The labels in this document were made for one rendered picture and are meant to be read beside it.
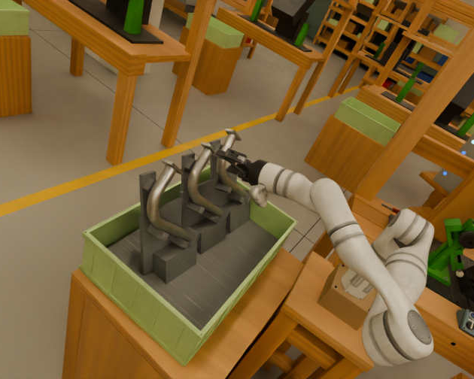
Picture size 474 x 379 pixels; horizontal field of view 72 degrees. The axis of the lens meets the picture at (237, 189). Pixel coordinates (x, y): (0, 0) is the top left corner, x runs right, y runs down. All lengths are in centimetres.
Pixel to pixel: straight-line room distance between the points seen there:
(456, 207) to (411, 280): 110
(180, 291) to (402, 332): 61
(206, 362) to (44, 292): 119
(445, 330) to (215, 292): 88
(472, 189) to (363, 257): 121
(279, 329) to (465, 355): 72
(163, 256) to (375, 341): 59
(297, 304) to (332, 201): 50
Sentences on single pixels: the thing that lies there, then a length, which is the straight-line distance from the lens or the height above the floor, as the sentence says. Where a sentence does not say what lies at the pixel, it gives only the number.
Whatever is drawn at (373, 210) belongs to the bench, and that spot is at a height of 88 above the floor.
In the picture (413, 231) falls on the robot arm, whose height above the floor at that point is 125.
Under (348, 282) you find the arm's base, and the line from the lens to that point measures 117.
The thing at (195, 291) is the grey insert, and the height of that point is 85.
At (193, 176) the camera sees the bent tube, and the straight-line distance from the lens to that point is 97.
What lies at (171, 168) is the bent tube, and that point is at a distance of 86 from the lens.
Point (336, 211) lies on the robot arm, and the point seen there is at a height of 131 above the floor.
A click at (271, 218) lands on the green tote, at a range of 130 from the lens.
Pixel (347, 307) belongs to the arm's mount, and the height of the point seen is 91.
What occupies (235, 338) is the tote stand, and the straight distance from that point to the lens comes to 108.
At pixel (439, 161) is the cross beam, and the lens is 189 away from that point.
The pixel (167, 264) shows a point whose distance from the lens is 99.
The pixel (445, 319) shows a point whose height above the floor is 90.
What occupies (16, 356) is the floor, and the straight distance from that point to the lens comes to 186.
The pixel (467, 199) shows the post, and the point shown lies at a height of 114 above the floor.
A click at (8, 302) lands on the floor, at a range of 200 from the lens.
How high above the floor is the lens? 168
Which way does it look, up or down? 35 degrees down
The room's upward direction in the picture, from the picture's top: 25 degrees clockwise
